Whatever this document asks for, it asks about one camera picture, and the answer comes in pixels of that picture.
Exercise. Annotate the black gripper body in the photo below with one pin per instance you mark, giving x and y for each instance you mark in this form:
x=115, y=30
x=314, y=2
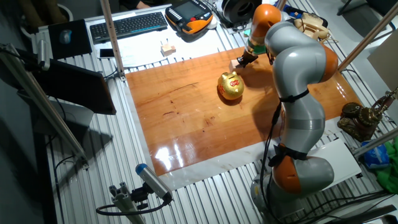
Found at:
x=250, y=56

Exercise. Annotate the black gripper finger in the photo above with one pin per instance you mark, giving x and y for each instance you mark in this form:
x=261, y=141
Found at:
x=245, y=64
x=241, y=61

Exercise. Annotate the pale wooden cube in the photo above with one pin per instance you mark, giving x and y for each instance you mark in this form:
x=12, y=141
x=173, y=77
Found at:
x=234, y=66

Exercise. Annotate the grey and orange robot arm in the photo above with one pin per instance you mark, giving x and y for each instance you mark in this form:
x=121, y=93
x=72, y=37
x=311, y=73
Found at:
x=295, y=62

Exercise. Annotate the white round object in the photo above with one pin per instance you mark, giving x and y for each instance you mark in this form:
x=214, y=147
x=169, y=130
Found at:
x=213, y=23

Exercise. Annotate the person's bare hand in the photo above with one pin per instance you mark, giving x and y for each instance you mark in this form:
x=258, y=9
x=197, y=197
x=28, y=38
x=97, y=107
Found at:
x=143, y=5

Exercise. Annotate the golden piggy bank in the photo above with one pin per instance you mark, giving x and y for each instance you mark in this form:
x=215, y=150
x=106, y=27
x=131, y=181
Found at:
x=230, y=86

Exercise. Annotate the beige vintage telephone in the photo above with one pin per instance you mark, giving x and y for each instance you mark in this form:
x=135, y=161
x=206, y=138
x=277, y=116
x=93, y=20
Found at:
x=312, y=26

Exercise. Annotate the orange and black teach pendant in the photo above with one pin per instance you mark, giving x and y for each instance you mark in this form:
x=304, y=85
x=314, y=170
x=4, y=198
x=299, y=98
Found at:
x=188, y=15

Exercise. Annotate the small wooden block puzzle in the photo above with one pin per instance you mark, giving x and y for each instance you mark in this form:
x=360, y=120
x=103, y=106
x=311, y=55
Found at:
x=168, y=49

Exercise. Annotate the glossy wooden board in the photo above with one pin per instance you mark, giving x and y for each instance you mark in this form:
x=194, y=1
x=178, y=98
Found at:
x=186, y=124

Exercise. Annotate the white printed paper sheet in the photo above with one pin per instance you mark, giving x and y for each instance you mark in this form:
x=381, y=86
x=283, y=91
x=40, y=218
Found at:
x=143, y=46

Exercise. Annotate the black computer keyboard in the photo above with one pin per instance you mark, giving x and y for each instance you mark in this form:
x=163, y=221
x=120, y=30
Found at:
x=129, y=26

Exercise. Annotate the black office chair base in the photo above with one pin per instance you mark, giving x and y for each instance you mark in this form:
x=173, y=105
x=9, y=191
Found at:
x=367, y=6

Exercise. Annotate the black smartphone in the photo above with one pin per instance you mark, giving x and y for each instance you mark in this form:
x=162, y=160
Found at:
x=106, y=53

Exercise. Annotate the beige cardboard panel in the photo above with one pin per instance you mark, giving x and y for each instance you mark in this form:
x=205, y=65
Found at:
x=385, y=59

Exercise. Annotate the blue tissue packet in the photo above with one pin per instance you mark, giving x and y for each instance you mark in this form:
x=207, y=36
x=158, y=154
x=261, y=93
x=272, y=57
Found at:
x=376, y=155

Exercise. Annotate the black flat monitor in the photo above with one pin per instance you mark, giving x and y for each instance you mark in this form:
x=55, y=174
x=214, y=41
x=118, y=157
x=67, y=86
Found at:
x=77, y=87

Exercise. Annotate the black mouse pad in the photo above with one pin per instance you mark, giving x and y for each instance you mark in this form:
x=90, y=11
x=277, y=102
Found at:
x=70, y=46

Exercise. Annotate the grey computer mouse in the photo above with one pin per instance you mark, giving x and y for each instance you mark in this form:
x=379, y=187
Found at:
x=65, y=36

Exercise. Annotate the green cloth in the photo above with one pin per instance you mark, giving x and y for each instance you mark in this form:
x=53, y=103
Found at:
x=388, y=177

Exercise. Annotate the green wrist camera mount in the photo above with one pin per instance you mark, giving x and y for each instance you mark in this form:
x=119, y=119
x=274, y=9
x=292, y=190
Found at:
x=259, y=49

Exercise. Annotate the slanted aluminium frame bar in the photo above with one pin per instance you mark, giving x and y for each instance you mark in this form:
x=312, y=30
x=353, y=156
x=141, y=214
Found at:
x=281, y=3
x=40, y=102
x=376, y=141
x=370, y=35

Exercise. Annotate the upright aluminium frame post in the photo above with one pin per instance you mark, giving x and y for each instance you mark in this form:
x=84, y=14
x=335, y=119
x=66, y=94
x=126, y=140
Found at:
x=112, y=37

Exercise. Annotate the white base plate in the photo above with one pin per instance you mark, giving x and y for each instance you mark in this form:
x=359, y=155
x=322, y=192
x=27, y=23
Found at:
x=342, y=161

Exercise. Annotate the silver camera with blue cap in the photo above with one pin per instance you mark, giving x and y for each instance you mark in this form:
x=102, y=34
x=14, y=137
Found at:
x=152, y=180

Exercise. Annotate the grey aluminium profile mount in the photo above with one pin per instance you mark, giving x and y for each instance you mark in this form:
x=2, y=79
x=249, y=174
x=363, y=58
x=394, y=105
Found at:
x=124, y=202

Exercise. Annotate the silver depth camera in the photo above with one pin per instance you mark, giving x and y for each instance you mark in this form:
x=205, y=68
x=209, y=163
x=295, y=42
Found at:
x=43, y=54

